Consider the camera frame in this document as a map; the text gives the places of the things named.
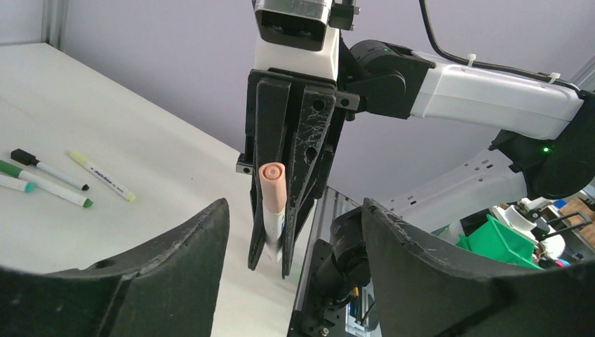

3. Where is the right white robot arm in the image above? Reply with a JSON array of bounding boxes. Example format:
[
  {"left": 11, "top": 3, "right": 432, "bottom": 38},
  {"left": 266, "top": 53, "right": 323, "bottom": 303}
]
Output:
[{"left": 237, "top": 36, "right": 594, "bottom": 275}]

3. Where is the white yellow marker pen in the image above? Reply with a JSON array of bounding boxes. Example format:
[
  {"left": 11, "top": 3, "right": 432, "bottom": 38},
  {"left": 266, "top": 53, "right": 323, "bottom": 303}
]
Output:
[{"left": 68, "top": 150, "right": 136, "bottom": 202}]

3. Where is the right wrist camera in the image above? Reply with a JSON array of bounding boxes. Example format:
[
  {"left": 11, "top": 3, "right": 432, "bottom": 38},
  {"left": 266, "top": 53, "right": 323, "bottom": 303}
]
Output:
[{"left": 252, "top": 0, "right": 360, "bottom": 81}]

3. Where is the white green marker pen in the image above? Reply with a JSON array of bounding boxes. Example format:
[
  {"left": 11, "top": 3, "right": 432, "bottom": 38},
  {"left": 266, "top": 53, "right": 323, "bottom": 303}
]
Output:
[{"left": 1, "top": 160, "right": 93, "bottom": 208}]

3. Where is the white black marker pen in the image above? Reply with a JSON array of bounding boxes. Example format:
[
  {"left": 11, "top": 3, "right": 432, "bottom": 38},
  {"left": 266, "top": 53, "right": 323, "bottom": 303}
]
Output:
[{"left": 10, "top": 148, "right": 90, "bottom": 191}]

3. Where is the right camera cable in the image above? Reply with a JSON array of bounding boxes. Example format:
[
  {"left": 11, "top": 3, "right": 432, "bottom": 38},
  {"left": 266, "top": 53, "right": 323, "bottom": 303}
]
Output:
[{"left": 418, "top": 0, "right": 582, "bottom": 91}]

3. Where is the white teal marker pen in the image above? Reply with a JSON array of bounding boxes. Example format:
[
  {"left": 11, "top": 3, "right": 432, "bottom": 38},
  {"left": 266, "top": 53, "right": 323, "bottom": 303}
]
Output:
[{"left": 0, "top": 175, "right": 36, "bottom": 193}]

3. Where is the white orange marker pen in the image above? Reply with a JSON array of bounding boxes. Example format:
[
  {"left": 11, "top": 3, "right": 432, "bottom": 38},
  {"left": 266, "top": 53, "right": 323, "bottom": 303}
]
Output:
[{"left": 258, "top": 161, "right": 287, "bottom": 264}]

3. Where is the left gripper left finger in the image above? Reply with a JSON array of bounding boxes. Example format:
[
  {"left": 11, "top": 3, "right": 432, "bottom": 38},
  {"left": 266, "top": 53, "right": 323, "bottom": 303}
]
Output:
[{"left": 1, "top": 199, "right": 230, "bottom": 336}]

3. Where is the orange pen cap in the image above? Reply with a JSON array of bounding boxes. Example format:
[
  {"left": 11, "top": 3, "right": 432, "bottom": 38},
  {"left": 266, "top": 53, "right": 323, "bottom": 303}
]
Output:
[{"left": 258, "top": 162, "right": 287, "bottom": 214}]

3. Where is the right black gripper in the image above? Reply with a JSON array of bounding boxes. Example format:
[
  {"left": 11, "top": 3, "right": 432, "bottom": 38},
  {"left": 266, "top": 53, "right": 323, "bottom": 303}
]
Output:
[{"left": 234, "top": 37, "right": 361, "bottom": 280}]

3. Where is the green plastic bin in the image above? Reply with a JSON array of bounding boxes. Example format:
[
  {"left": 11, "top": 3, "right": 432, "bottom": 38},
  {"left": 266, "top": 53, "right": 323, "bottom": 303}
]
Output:
[{"left": 456, "top": 215, "right": 542, "bottom": 270}]

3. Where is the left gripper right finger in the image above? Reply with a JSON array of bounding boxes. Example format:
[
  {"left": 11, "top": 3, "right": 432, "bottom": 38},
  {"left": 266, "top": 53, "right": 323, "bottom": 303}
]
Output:
[{"left": 361, "top": 199, "right": 594, "bottom": 336}]

